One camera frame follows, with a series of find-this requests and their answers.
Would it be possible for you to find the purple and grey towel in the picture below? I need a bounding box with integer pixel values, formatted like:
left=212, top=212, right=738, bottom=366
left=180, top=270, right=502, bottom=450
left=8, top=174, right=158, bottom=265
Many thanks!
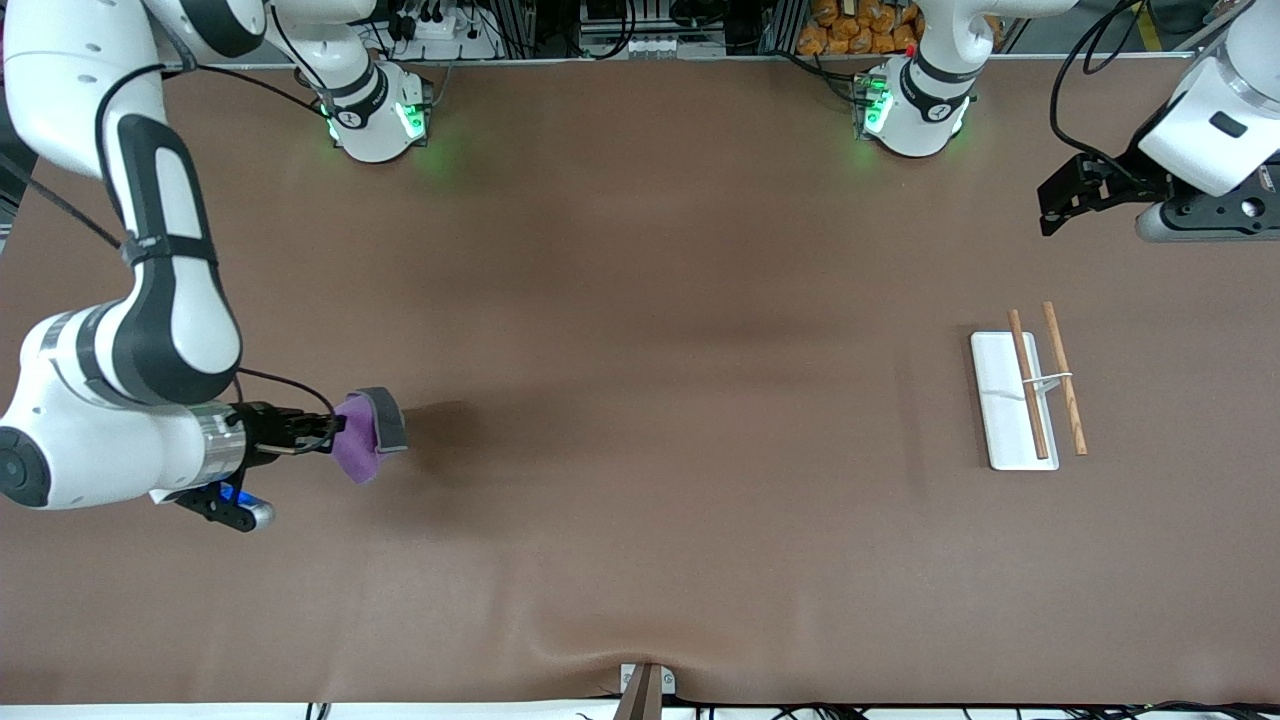
left=333, top=387, right=409, bottom=486

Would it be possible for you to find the white rectangular tray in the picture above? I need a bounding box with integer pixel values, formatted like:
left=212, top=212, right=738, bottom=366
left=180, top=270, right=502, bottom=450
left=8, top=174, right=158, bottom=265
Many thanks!
left=970, top=301, right=1089, bottom=472

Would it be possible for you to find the pile of orange bags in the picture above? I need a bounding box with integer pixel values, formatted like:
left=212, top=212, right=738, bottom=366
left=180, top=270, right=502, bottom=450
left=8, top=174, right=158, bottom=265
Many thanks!
left=797, top=0, right=1001, bottom=57

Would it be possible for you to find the brown table mat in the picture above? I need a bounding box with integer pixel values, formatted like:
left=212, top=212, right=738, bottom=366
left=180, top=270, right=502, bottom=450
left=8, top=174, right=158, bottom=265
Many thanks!
left=0, top=55, right=1280, bottom=707

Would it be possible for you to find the metal table edge clamp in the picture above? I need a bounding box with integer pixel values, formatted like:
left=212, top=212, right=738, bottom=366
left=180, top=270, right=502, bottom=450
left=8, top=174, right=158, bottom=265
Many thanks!
left=619, top=663, right=677, bottom=698

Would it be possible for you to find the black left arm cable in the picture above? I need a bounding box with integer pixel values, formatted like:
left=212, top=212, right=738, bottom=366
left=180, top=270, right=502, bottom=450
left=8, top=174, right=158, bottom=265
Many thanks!
left=1049, top=0, right=1151, bottom=187

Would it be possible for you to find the aluminium frame profile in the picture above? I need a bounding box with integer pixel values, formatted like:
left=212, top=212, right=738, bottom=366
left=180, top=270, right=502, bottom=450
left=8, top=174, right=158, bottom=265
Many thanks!
left=1180, top=0, right=1261, bottom=56

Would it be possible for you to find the brown camera post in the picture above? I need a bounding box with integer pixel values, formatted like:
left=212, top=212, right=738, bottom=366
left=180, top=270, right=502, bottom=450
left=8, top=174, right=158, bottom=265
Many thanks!
left=612, top=663, right=664, bottom=720

